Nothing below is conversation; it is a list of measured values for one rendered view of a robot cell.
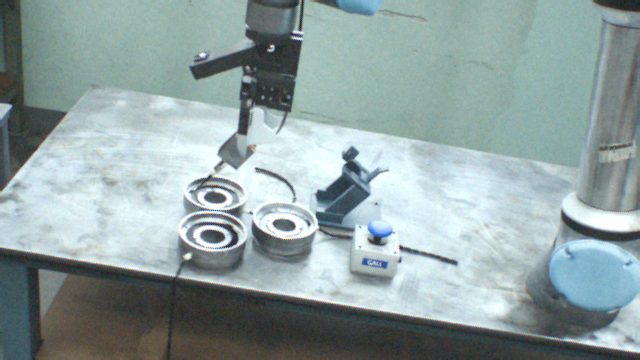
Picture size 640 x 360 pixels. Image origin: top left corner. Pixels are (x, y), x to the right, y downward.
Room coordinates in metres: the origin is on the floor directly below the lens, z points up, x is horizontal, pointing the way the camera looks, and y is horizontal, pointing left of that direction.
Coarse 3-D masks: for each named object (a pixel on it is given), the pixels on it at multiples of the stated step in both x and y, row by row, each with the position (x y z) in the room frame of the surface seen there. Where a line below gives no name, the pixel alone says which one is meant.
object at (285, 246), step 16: (272, 208) 1.03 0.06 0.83; (288, 208) 1.03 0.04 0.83; (304, 208) 1.03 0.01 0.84; (256, 224) 0.95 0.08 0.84; (272, 224) 0.99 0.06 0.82; (288, 224) 1.00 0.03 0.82; (256, 240) 0.96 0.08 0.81; (272, 240) 0.93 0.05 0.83; (288, 240) 0.93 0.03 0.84; (304, 240) 0.95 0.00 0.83
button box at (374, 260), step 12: (360, 228) 0.99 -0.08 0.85; (360, 240) 0.96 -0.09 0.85; (372, 240) 0.96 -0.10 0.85; (384, 240) 0.96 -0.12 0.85; (396, 240) 0.98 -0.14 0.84; (360, 252) 0.93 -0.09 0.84; (372, 252) 0.93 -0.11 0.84; (384, 252) 0.94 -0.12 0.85; (396, 252) 0.94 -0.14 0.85; (360, 264) 0.93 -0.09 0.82; (372, 264) 0.93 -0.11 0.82; (384, 264) 0.93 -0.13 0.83; (396, 264) 0.94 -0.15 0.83; (384, 276) 0.93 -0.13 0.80
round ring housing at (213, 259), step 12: (192, 216) 0.95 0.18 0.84; (204, 216) 0.96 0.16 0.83; (216, 216) 0.96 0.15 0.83; (228, 216) 0.96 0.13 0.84; (180, 228) 0.91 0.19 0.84; (204, 228) 0.93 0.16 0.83; (216, 228) 0.94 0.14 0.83; (240, 228) 0.95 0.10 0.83; (180, 240) 0.89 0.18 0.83; (204, 240) 0.93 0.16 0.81; (216, 240) 0.94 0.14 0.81; (228, 240) 0.91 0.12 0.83; (240, 240) 0.92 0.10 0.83; (192, 252) 0.87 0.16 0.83; (204, 252) 0.86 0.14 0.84; (216, 252) 0.87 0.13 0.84; (228, 252) 0.88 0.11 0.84; (240, 252) 0.90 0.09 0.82; (192, 264) 0.87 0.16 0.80; (204, 264) 0.87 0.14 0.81; (216, 264) 0.87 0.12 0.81; (228, 264) 0.88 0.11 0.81
